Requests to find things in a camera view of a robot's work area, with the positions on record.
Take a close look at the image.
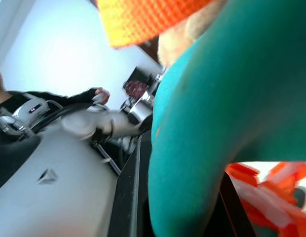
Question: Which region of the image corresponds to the person's bare hand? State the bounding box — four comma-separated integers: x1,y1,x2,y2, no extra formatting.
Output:
92,86,111,105

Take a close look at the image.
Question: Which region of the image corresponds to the black background cabinet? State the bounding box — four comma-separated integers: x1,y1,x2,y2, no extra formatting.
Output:
122,65,166,99

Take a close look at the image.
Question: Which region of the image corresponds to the white device with lights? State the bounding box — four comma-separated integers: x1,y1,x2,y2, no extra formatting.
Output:
10,98,51,126

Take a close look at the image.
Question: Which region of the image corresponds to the person in black top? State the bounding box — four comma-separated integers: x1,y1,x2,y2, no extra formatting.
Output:
0,64,70,117

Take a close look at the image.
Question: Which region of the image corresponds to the black table edge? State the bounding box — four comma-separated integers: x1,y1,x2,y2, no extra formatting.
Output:
108,128,155,237

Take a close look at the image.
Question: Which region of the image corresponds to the silver robot torso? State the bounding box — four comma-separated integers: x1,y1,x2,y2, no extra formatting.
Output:
0,122,124,237

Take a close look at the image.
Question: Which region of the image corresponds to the teal plush toy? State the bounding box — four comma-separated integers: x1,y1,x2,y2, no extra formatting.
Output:
95,0,306,237

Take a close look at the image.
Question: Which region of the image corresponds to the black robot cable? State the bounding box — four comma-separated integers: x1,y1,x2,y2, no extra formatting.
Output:
29,102,96,134

